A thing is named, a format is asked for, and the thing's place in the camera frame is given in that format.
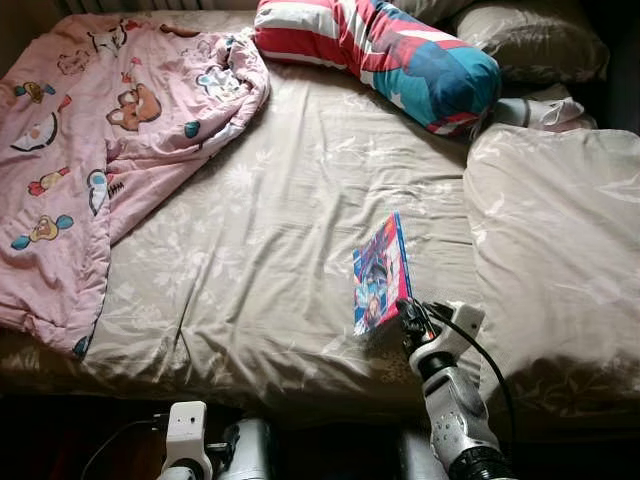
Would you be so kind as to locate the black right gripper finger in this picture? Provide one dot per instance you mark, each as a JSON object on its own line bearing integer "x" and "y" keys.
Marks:
{"x": 408, "y": 312}

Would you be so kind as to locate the colourful picture book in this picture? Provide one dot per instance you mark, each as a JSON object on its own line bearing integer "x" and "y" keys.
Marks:
{"x": 380, "y": 275}

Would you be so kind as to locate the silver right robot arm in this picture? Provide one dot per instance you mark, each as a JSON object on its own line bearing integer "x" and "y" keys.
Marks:
{"x": 455, "y": 410}

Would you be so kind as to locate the silver left robot leg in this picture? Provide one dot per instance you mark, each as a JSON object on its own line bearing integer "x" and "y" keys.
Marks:
{"x": 250, "y": 455}

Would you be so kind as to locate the silver robot leg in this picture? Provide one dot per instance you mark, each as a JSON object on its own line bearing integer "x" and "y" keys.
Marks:
{"x": 250, "y": 455}
{"x": 420, "y": 460}

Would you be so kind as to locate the silver right robot leg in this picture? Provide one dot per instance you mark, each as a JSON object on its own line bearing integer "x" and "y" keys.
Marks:
{"x": 420, "y": 460}

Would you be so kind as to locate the beige floral bed sheet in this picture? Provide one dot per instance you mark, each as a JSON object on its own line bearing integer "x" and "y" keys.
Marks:
{"x": 280, "y": 230}

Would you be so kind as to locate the white grey crumpled cloth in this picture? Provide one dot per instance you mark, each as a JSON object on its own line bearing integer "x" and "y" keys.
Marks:
{"x": 545, "y": 110}

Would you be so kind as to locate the pink cartoon print quilt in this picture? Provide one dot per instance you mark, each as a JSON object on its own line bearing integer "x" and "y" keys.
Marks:
{"x": 80, "y": 200}

